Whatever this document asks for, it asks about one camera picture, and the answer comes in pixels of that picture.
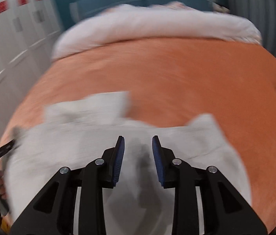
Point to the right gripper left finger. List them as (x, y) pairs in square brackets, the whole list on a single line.
[(71, 202)]

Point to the orange plush bedspread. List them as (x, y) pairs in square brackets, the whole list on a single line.
[(172, 80)]

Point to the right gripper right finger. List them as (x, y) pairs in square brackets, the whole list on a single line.
[(225, 211)]

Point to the white puffer jacket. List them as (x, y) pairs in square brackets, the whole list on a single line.
[(75, 133)]

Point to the white panelled wardrobe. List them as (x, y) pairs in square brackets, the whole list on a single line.
[(28, 31)]

